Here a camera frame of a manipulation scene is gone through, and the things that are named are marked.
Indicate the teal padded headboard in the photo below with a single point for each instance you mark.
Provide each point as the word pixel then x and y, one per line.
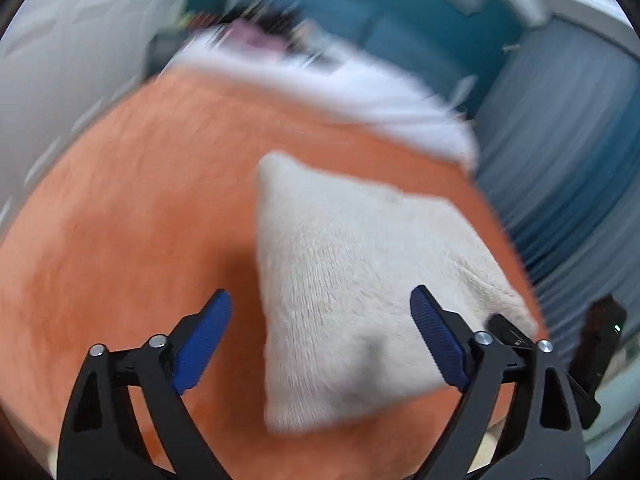
pixel 429 38

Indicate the grey blue curtain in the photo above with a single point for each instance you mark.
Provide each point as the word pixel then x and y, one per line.
pixel 559 132

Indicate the dark clothes pile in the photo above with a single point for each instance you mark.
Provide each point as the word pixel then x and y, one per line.
pixel 265 34

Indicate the white pink duvet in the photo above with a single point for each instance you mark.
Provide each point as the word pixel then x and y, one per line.
pixel 369 91

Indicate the cream knit sweater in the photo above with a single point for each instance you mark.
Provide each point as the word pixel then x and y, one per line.
pixel 337 260

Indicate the orange bed cover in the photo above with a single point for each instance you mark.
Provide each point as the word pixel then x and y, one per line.
pixel 153 209

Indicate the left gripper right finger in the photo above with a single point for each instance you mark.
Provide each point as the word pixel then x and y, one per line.
pixel 446 335

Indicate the white wardrobe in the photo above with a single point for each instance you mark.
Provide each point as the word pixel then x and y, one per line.
pixel 63 62

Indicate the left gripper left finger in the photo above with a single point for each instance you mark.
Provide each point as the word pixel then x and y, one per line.
pixel 195 339

